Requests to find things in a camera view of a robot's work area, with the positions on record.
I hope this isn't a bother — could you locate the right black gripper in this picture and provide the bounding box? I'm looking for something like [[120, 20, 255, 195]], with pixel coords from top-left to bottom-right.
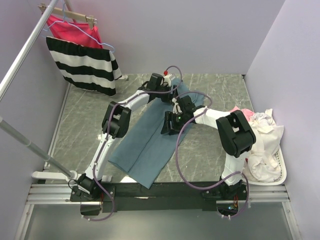
[[161, 111, 188, 137]]

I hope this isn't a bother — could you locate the blue t shirt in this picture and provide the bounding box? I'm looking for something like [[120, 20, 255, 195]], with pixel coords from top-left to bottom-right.
[[108, 77, 206, 190]]

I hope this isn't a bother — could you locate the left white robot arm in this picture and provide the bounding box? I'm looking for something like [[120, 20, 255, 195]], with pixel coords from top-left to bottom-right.
[[75, 71, 183, 201]]

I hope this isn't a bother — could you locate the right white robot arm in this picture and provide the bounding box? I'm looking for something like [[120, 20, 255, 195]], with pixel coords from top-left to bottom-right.
[[161, 95, 256, 200]]

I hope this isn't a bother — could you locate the black white striped garment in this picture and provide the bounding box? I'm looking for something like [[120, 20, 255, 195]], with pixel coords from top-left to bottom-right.
[[46, 37, 122, 96]]

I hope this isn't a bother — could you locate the pink t shirt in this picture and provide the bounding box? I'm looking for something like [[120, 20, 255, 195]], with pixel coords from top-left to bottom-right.
[[229, 106, 255, 122]]

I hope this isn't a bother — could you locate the wooden clip hanger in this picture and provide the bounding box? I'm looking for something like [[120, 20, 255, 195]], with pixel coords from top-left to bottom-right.
[[51, 7, 98, 29]]

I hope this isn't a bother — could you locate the red pink garment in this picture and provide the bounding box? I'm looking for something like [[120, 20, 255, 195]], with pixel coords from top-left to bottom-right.
[[46, 13, 104, 50]]

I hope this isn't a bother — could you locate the black base beam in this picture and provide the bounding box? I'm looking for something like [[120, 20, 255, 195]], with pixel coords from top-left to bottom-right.
[[70, 182, 248, 215]]

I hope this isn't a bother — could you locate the white t shirt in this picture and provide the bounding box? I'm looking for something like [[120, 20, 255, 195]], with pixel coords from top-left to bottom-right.
[[242, 108, 285, 183]]

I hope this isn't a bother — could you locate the metal clothes rack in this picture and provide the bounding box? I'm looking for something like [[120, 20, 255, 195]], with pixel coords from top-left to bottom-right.
[[0, 0, 78, 181]]

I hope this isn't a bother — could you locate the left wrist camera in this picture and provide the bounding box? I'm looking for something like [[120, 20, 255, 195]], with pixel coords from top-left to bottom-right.
[[163, 70, 176, 86]]

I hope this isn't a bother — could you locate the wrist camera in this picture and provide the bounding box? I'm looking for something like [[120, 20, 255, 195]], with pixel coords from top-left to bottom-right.
[[171, 97, 183, 114], [163, 70, 176, 86]]

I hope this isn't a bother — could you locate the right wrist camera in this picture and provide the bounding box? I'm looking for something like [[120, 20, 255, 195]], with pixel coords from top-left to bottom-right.
[[171, 97, 183, 114]]

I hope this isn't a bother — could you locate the blue wire hanger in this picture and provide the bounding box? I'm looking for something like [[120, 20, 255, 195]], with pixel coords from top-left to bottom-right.
[[42, 1, 116, 53]]

